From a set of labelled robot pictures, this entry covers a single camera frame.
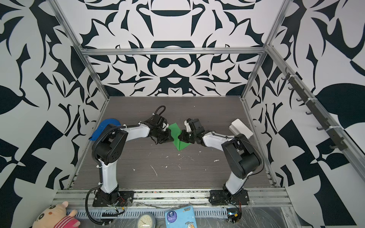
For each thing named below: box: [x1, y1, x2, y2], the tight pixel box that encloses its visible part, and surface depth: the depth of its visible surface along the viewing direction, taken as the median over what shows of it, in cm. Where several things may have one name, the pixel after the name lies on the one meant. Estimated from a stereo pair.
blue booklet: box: [164, 205, 198, 228], surface depth 66 cm
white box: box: [229, 118, 254, 140], surface depth 98 cm
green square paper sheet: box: [168, 122, 192, 152], surface depth 96 cm
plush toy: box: [32, 200, 81, 228], surface depth 65 cm
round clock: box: [137, 212, 156, 228], surface depth 66 cm
